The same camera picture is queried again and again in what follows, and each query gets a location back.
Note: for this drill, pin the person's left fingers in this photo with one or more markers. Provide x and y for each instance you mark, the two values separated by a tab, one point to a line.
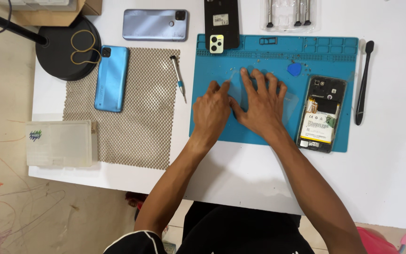
220	88

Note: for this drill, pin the black round lamp base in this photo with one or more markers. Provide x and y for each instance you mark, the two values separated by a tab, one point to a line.
58	53

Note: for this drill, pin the opened smartphone with exposed battery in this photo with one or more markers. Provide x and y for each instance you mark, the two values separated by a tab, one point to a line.
321	116

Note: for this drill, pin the lavender smartphone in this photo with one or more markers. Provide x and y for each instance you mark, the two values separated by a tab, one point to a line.
153	24

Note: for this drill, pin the person's right hand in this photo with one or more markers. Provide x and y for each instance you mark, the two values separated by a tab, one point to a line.
264	109

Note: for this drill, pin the pink plastic object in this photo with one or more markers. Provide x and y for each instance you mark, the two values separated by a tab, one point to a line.
375	243

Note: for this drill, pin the blue triangular opening pick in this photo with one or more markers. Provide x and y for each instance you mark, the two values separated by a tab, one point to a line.
294	69

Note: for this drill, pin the person's left hand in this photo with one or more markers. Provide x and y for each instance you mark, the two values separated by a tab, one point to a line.
210	113

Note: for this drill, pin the blue silicone repair mat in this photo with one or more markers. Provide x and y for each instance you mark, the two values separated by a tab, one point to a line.
220	60

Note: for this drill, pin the translucent white plastic box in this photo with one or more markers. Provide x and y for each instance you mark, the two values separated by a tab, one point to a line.
60	143

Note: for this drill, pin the person's black clothing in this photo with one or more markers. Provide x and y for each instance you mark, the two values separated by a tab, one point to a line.
238	232

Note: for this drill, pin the black lamp pole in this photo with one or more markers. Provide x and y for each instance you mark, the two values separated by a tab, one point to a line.
9	24

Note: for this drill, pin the clear plastic tool tray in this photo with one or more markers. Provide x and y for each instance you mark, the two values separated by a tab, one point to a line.
287	21

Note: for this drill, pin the brown cardboard box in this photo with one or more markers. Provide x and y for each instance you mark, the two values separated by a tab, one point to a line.
48	14

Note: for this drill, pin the clear plastic film sheet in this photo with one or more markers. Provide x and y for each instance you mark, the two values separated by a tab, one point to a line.
291	105

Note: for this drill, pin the black sim card tray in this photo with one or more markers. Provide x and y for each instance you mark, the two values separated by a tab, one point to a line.
268	41

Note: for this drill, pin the silver screwdriver with blue band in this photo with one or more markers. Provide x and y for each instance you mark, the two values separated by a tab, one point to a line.
178	76

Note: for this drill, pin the black phone back panel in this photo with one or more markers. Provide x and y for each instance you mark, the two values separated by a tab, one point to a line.
222	17

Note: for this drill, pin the tan rubber band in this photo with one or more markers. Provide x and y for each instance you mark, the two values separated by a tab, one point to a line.
83	49

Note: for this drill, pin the pale green camera bezel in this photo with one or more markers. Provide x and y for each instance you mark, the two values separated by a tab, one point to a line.
216	44

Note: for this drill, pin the black cleaning brush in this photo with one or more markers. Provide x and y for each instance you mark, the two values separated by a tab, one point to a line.
362	88

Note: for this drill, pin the silver screwdriver with black tip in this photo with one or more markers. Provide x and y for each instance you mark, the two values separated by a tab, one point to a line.
269	14
297	14
307	13

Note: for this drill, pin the beige mesh non-slip mat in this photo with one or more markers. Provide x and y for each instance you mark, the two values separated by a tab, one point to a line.
146	116

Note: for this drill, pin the glossy blue smartphone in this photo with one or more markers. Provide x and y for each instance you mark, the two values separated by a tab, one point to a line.
112	79

